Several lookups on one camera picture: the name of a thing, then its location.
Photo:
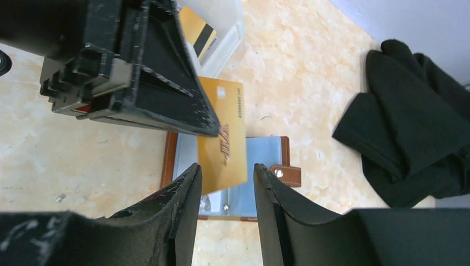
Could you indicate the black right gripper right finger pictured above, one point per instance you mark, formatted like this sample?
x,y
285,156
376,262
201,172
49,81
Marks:
x,y
296,231

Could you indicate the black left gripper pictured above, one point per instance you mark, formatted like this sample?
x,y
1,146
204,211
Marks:
x,y
102,58

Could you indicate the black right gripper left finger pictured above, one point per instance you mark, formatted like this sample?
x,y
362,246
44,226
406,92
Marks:
x,y
158,230

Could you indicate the gold credit card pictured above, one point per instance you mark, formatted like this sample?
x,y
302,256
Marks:
x,y
223,158

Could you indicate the white plastic card box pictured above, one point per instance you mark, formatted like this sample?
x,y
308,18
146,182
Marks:
x,y
227,19

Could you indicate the black crumpled cloth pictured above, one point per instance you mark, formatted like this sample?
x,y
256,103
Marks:
x,y
411,128

